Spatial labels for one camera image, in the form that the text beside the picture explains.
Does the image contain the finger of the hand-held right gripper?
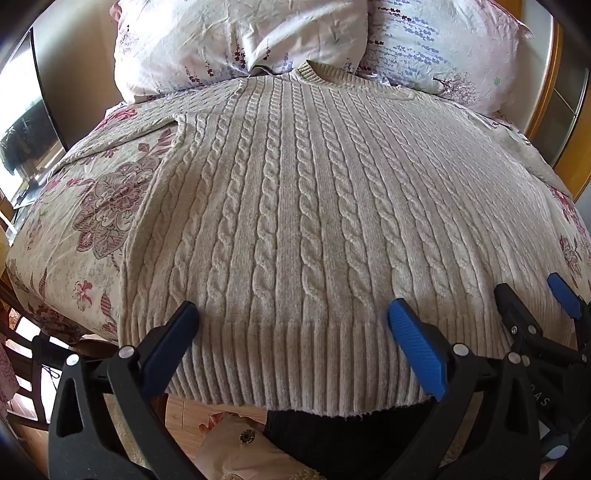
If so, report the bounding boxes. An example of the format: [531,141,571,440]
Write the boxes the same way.
[494,282,543,354]
[547,272,591,361]

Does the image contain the wooden chair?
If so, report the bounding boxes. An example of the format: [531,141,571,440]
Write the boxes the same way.
[0,277,121,432]

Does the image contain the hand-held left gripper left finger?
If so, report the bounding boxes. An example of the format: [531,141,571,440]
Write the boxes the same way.
[48,301,204,480]

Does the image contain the person's black pants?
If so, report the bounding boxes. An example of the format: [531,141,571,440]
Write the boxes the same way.
[265,399,444,480]

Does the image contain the blue lavender print pillow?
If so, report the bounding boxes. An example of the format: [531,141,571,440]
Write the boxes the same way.
[358,0,534,116]

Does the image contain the beige cable-knit sweater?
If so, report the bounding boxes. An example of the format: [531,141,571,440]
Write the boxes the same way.
[117,61,580,414]

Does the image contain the pink floral pillow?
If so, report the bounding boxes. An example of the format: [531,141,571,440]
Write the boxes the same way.
[111,0,370,104]

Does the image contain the dark glossy screen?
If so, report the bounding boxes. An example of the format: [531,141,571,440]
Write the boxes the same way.
[0,32,65,204]

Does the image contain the floral bedspread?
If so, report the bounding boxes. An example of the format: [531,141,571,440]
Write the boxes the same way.
[4,99,591,344]

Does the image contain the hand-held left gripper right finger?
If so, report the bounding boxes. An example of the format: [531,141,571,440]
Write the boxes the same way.
[383,298,541,480]

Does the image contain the wooden headboard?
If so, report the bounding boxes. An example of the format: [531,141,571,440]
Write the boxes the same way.
[503,0,578,167]

